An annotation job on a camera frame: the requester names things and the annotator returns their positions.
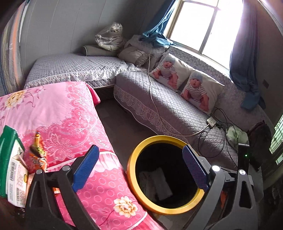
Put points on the purple curtain right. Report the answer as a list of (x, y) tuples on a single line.
[(244, 57)]

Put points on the plastic wrapped tiger toy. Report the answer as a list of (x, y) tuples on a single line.
[(111, 37)]

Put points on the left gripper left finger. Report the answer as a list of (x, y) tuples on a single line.
[(42, 210)]

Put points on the window frame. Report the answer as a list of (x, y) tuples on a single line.
[(208, 28)]

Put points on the blue curtain left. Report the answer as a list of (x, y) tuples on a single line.
[(154, 33)]

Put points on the grey quilted sofa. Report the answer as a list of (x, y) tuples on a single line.
[(154, 105)]

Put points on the yellow rimmed trash bin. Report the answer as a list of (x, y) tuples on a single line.
[(164, 152)]

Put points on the grey cushion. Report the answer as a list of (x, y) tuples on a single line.
[(134, 55)]

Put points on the grey bolster pillow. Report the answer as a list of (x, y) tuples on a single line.
[(96, 51)]

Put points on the pink floral table cloth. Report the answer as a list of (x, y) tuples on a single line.
[(65, 116)]

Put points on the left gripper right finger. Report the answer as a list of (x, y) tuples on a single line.
[(228, 202)]

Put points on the baby print pillow right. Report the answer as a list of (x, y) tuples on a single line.
[(202, 91)]

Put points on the baby print pillow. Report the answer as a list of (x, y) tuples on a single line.
[(171, 72), (202, 91)]

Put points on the baby print pillow left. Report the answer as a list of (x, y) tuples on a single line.
[(171, 72)]

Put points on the white power adapter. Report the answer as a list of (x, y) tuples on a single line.
[(211, 121)]

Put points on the green white box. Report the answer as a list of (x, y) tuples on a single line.
[(14, 173)]

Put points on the white foam wrap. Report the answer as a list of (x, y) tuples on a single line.
[(154, 185)]

